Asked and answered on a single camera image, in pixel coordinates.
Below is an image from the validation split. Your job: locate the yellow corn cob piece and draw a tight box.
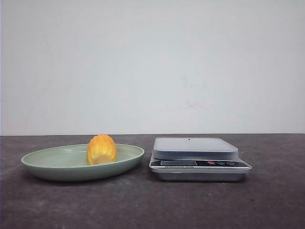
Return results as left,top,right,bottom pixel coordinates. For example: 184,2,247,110
87,135,117,165

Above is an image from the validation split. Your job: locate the silver digital kitchen scale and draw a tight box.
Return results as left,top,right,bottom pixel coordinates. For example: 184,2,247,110
149,137,252,182

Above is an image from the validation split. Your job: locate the green round plate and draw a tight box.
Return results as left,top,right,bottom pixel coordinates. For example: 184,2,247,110
21,144,144,182

